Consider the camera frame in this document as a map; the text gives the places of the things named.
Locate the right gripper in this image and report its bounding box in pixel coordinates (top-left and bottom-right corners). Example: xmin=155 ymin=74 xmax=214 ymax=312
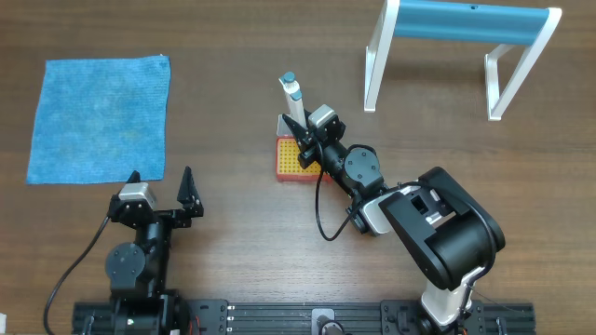
xmin=281 ymin=113 xmax=348 ymax=169

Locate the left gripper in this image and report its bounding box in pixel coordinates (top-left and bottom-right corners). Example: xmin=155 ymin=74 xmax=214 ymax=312
xmin=108 ymin=166 xmax=205 ymax=230

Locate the white pipette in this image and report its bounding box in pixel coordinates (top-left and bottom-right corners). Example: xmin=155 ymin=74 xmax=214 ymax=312
xmin=278 ymin=71 xmax=308 ymax=131

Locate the red and yellow tip box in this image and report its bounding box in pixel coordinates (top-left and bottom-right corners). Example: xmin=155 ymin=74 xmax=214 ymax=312
xmin=275 ymin=114 xmax=334 ymax=183

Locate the blue cloth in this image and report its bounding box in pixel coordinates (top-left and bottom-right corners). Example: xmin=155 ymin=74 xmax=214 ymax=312
xmin=25 ymin=54 xmax=172 ymax=186

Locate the white and blue stand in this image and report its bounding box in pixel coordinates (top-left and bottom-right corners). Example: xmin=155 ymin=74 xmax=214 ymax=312
xmin=362 ymin=0 xmax=563 ymax=122

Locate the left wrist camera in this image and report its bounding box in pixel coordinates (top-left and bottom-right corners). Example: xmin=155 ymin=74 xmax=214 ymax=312
xmin=116 ymin=181 xmax=157 ymax=210

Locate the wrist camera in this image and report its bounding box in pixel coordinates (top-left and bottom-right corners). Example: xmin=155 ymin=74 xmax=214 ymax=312
xmin=116 ymin=181 xmax=157 ymax=210
xmin=307 ymin=104 xmax=337 ymax=129

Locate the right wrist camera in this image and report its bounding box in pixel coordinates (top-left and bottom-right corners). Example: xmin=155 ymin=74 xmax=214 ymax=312
xmin=307 ymin=104 xmax=337 ymax=129

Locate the mounting rail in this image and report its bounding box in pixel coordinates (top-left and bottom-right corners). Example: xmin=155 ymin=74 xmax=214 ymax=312
xmin=72 ymin=299 xmax=536 ymax=335

